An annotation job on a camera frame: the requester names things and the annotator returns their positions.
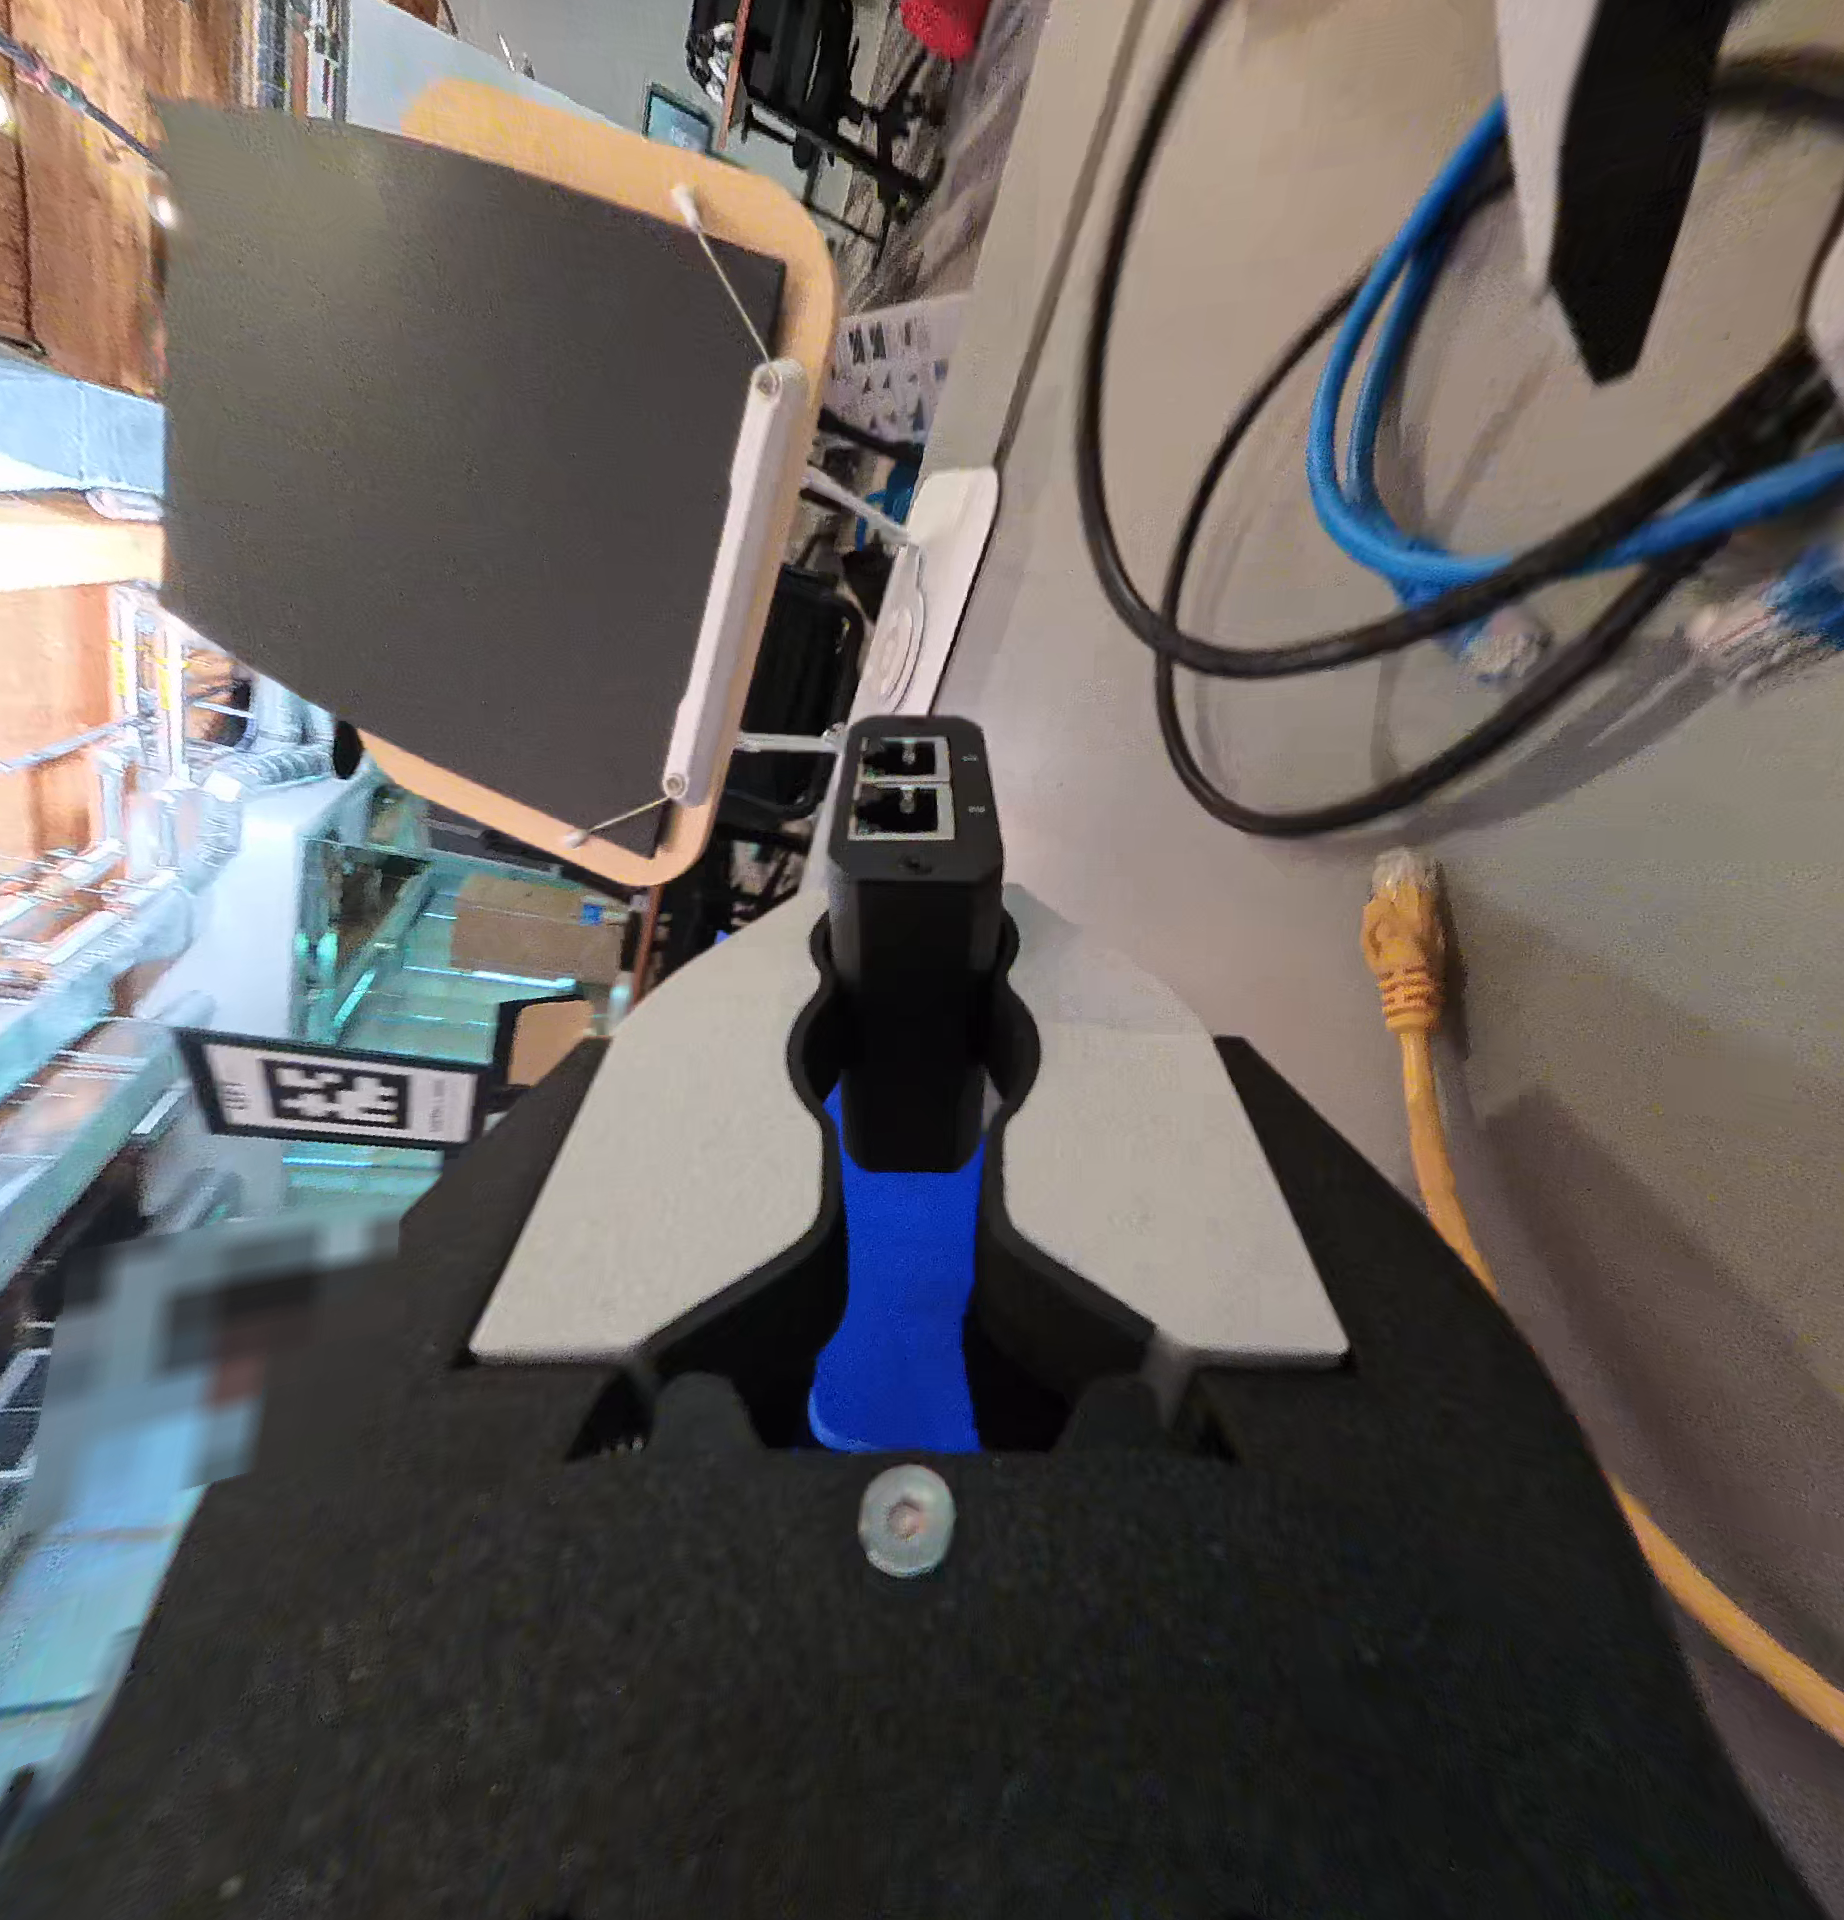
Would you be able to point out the white stand base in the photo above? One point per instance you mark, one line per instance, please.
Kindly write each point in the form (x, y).
(940, 586)

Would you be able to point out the black white printed tag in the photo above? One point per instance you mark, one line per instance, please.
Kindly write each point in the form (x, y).
(340, 1085)

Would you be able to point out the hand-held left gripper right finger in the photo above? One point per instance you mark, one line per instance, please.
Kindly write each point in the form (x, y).
(1159, 1186)

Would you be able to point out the white printed paper sheet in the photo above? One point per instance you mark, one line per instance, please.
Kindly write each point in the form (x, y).
(895, 361)

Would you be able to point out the black ethernet adapter box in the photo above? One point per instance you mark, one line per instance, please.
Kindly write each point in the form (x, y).
(919, 971)

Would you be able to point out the black office chair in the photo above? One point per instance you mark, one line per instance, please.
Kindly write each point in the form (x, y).
(804, 78)

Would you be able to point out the blue storage bin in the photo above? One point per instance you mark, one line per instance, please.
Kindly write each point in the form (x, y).
(900, 1321)

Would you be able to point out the silver ceiling duct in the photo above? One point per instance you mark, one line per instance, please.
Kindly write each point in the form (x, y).
(54, 420)

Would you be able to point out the red bag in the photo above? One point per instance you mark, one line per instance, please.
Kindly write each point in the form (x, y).
(940, 23)

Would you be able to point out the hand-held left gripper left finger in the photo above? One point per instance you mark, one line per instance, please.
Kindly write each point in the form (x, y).
(669, 1186)

